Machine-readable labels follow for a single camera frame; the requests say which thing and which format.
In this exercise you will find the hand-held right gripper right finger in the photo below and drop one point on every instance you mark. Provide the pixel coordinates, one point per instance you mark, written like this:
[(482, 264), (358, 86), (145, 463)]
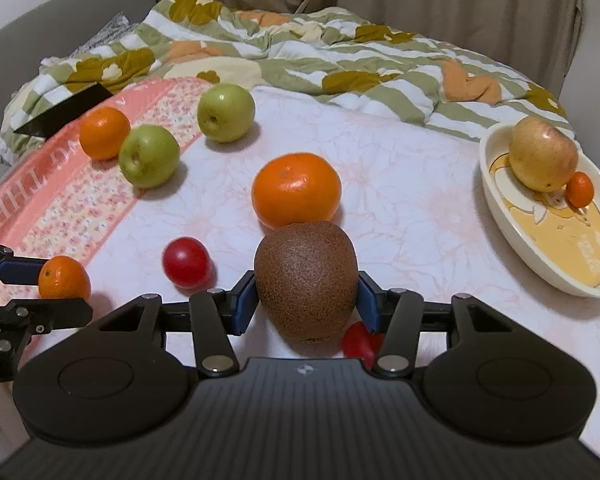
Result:
[(367, 305)]

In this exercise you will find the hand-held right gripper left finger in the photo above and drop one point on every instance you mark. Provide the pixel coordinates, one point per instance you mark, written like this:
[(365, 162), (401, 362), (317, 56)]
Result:
[(242, 305)]

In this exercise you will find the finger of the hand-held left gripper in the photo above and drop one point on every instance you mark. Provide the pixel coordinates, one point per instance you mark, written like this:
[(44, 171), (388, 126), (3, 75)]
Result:
[(15, 270), (55, 312)]

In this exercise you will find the small mandarin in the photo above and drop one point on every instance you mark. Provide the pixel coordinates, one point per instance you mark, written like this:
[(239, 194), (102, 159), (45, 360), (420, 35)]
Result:
[(64, 280), (579, 189)]

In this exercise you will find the red tomato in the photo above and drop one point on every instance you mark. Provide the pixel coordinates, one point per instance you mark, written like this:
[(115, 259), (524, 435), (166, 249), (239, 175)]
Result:
[(361, 345), (187, 262)]

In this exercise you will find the brown kiwi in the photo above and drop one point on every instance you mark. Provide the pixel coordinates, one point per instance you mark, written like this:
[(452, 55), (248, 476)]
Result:
[(305, 280)]

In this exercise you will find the large orange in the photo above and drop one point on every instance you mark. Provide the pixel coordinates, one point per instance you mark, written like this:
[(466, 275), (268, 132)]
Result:
[(296, 187)]

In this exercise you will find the medium orange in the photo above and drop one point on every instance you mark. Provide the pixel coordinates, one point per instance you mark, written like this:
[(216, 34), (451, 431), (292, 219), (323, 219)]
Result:
[(104, 132)]

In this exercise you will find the green apple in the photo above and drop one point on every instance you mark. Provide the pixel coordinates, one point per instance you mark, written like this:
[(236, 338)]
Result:
[(149, 156), (226, 112)]

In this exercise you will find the cream oval bowl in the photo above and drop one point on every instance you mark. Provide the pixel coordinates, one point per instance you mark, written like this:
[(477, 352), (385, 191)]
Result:
[(545, 255)]

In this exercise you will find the pink floral bed sheet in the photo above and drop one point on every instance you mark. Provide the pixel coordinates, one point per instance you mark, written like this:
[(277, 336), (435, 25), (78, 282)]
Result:
[(430, 210)]

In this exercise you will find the black flat object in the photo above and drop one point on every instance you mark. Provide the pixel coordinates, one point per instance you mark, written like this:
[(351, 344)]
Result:
[(62, 110)]

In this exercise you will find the grey headboard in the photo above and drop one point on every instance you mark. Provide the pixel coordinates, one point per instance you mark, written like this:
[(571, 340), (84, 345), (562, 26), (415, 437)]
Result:
[(30, 35)]

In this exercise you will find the grey patterned cloth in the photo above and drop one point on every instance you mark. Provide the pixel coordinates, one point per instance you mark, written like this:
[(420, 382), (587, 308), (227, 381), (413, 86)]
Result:
[(105, 32)]

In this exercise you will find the striped floral blanket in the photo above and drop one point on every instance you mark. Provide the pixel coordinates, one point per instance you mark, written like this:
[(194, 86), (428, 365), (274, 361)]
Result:
[(305, 55)]

